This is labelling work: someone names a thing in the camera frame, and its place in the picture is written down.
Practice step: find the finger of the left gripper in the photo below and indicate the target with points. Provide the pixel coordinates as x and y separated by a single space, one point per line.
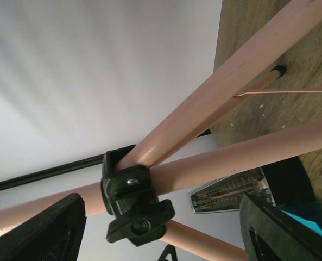
169 253

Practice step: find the blue sheet music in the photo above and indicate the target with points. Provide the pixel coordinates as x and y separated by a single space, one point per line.
308 214

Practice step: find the black metronome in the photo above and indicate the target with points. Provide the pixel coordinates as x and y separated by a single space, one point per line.
289 182

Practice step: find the clear metronome cover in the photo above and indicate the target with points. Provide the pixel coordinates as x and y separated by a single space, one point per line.
225 194

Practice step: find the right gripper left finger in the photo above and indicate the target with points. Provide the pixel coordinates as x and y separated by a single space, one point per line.
53 234

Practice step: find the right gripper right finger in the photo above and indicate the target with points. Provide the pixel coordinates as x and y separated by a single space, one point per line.
270 234

